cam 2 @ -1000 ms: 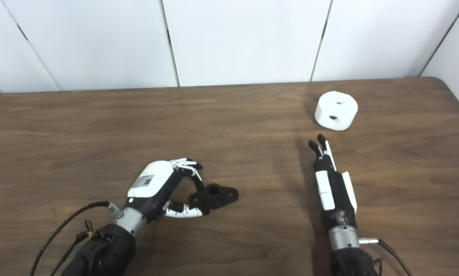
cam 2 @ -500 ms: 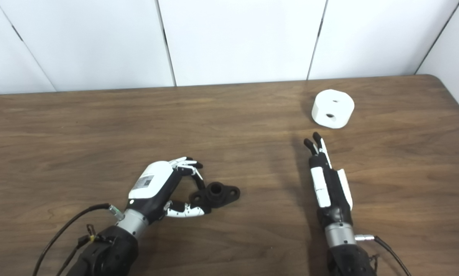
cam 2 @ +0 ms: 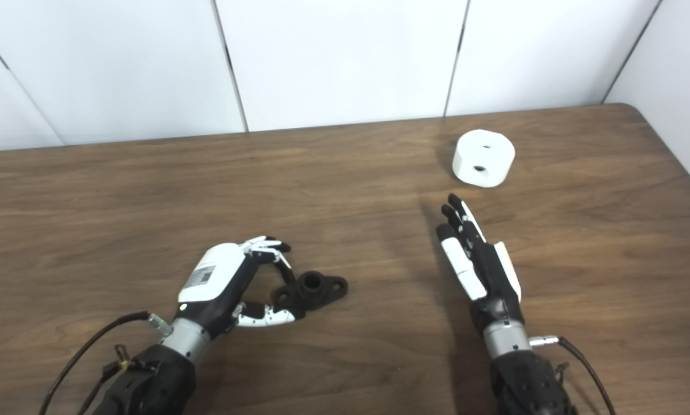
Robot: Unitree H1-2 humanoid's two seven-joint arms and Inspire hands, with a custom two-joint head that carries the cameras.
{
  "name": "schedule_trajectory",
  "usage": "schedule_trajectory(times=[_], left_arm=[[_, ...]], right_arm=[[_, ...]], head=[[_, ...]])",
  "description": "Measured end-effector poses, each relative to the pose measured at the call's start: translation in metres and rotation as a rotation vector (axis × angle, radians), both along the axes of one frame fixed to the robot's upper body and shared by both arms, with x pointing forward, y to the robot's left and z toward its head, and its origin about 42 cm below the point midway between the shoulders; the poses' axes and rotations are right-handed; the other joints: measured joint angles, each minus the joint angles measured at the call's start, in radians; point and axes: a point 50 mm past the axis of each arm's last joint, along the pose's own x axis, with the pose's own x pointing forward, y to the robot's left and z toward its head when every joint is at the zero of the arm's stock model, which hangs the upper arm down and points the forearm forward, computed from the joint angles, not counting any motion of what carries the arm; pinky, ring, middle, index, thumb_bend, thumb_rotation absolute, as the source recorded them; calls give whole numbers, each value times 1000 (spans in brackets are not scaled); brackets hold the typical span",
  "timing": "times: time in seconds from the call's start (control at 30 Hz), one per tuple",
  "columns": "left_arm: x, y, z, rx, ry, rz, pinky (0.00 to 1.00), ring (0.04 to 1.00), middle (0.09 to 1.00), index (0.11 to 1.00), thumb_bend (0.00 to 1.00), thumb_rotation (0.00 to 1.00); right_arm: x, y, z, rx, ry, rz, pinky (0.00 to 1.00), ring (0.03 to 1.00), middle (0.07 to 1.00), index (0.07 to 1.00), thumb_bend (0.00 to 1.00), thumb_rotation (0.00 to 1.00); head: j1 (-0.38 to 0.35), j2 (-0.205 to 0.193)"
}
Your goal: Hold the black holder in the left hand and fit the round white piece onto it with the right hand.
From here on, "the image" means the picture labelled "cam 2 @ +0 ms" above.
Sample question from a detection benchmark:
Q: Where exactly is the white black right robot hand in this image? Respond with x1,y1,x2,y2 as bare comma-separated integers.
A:
436,194,525,336

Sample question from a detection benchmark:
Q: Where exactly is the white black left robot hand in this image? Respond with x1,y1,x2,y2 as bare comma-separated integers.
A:
176,235,306,341

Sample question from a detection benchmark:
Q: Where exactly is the black flanged holder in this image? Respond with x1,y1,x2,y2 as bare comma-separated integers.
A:
270,271,349,321

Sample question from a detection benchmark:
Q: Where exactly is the round white piece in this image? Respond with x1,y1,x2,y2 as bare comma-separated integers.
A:
452,130,516,188

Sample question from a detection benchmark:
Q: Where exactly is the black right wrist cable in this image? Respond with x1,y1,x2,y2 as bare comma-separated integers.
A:
528,335,617,415

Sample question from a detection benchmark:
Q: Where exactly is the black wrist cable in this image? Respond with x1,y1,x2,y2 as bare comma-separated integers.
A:
528,335,617,415
38,311,174,415

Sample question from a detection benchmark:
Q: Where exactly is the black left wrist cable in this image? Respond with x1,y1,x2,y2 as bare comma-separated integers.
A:
38,311,174,415

